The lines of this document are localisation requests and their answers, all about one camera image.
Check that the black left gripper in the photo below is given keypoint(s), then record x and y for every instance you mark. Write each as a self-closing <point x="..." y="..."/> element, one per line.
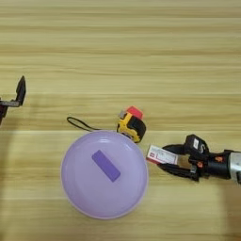
<point x="2" y="109"/>

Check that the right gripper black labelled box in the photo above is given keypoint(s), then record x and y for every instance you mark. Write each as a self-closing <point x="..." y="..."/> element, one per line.
<point x="196" y="144"/>

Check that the round purple plate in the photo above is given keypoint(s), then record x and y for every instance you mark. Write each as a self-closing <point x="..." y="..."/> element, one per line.
<point x="94" y="197"/>

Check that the small red white box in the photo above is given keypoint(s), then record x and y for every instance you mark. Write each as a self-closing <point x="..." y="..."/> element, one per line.
<point x="161" y="155"/>

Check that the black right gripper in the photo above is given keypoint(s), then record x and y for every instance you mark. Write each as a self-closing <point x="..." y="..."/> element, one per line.
<point x="216" y="164"/>

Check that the purple rectangular block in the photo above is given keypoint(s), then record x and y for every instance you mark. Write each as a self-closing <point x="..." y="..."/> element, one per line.
<point x="106" y="165"/>

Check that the yellow black tape measure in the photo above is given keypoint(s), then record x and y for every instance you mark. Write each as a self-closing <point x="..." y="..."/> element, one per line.
<point x="133" y="127"/>

